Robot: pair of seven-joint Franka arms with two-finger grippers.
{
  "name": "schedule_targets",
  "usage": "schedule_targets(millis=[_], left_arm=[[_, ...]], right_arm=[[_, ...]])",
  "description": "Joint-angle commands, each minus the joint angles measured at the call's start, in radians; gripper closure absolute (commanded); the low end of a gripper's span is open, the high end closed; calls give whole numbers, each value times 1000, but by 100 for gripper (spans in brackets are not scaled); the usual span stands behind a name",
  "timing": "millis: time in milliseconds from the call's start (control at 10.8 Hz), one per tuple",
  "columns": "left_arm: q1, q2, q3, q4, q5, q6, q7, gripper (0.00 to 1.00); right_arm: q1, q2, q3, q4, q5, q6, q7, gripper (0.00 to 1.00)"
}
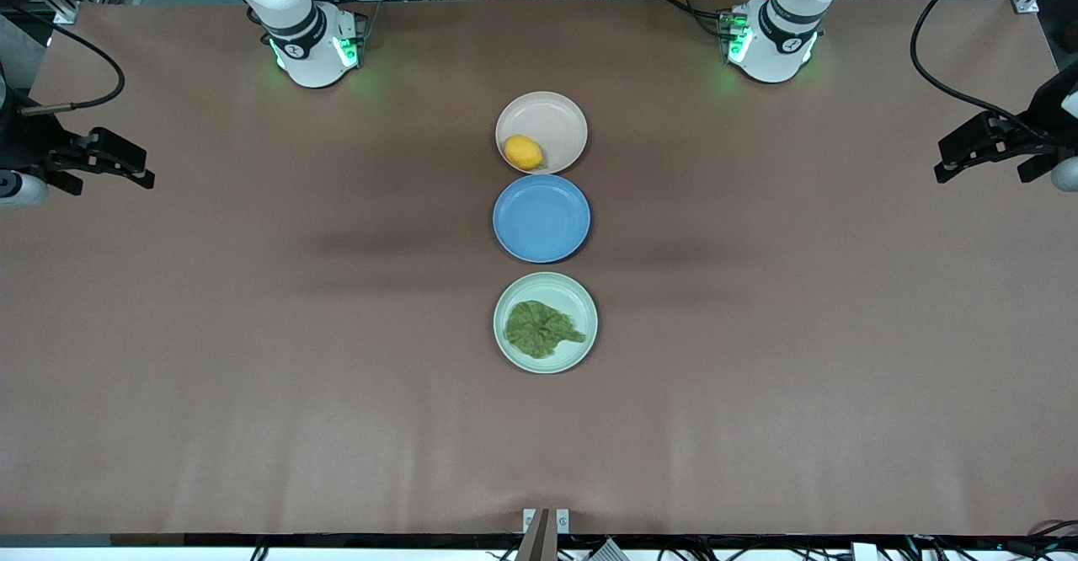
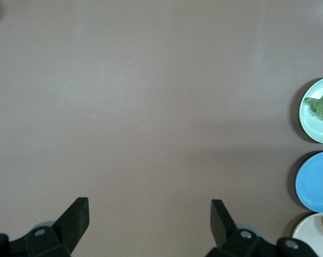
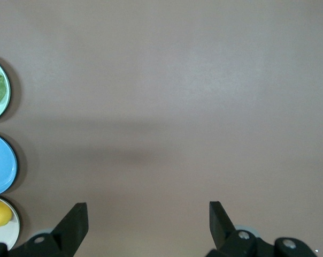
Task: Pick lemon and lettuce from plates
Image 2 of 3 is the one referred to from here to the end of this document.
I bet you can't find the beige plate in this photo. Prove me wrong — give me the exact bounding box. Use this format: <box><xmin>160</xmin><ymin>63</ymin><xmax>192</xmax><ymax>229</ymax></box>
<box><xmin>291</xmin><ymin>213</ymin><xmax>323</xmax><ymax>257</ymax></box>

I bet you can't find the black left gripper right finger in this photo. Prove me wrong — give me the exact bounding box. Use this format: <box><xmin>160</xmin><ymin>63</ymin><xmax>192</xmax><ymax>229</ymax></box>
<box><xmin>204</xmin><ymin>199</ymin><xmax>319</xmax><ymax>257</ymax></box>

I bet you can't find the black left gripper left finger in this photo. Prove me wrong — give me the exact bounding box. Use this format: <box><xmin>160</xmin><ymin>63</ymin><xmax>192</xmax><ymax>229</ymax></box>
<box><xmin>0</xmin><ymin>197</ymin><xmax>90</xmax><ymax>257</ymax></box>

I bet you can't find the blue plate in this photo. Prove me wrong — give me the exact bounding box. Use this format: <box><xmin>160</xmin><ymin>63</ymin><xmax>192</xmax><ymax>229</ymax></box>
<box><xmin>295</xmin><ymin>150</ymin><xmax>323</xmax><ymax>214</ymax></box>

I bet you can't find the mint green plate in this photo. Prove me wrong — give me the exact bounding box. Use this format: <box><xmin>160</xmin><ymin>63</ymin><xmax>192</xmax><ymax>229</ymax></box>
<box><xmin>298</xmin><ymin>75</ymin><xmax>323</xmax><ymax>145</ymax></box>

